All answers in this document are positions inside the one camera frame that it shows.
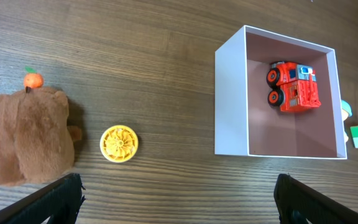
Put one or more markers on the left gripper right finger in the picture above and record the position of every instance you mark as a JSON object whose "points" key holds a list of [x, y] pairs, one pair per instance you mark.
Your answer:
{"points": [[299, 203]]}

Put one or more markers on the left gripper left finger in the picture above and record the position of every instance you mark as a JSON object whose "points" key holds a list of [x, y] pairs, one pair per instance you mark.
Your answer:
{"points": [[58, 202]]}

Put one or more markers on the brown plush bear with orange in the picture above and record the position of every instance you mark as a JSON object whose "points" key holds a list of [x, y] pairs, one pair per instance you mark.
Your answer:
{"points": [[36, 141]]}

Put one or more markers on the white cardboard box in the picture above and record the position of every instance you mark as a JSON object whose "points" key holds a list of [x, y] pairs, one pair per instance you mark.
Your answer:
{"points": [[246, 125]]}

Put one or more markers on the yellow duck toy blue hat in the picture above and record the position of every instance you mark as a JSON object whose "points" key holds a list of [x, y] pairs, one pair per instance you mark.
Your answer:
{"points": [[346, 112]]}

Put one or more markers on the red toy truck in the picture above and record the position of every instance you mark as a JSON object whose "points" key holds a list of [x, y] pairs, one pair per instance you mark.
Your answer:
{"points": [[293, 86]]}

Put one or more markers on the yellow round fan wheel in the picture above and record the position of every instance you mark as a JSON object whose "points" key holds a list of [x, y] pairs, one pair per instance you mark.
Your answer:
{"points": [[119, 143]]}

